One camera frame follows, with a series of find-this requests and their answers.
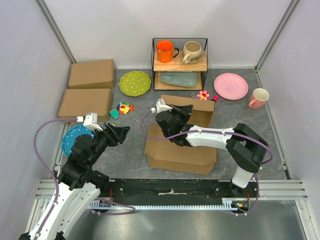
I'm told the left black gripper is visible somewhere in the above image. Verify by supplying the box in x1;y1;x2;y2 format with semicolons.
87;121;131;166

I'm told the brown cardboard box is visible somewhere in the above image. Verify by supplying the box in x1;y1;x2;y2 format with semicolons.
144;94;217;175

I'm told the black pink marker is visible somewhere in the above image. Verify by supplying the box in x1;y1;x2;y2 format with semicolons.
211;95;219;102

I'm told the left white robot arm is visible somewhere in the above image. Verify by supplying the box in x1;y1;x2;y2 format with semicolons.
19;122;131;240

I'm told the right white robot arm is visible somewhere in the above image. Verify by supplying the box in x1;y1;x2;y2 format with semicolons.
151;99;273;197

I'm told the front folded cardboard box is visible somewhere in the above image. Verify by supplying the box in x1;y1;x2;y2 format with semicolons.
58;88;113;122

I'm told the folded cardboard box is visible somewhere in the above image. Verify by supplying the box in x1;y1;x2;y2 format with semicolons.
58;88;113;122
68;59;116;89

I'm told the rear folded cardboard box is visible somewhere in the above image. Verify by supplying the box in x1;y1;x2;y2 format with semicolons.
68;59;116;89

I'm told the rainbow flower plush toy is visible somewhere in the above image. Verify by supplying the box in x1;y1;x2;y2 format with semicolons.
116;102;135;115

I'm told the teal rectangular dish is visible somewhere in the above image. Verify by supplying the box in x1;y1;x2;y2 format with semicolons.
160;72;198;88

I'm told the green dotted plate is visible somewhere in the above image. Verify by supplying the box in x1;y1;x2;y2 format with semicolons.
119;71;152;97

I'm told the blue dotted plate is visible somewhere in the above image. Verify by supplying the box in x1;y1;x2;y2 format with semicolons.
61;125;95;157

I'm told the pink plate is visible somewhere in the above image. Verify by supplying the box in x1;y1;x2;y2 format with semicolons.
213;73;249;101

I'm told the beige ceramic mug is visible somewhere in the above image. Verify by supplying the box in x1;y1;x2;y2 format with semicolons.
182;41;203;65

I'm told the orange mug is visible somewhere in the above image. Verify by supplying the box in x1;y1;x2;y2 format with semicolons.
156;40;180;63

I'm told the pink mug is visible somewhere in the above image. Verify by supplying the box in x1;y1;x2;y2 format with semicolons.
248;88;270;110

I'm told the pink flower plush keychain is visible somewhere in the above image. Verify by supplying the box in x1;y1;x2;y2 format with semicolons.
191;90;210;101

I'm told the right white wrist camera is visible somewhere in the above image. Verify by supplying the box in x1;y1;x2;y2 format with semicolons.
150;98;173;114

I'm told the black wire wooden shelf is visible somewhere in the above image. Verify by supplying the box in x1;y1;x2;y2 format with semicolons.
151;37;208;91

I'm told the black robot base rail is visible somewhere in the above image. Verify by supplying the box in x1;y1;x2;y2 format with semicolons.
100;178;258;200

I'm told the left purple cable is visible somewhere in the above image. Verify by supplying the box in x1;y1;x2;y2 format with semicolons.
33;117;137;233

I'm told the white slotted cable duct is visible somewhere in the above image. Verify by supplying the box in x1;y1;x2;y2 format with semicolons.
86;199;250;211

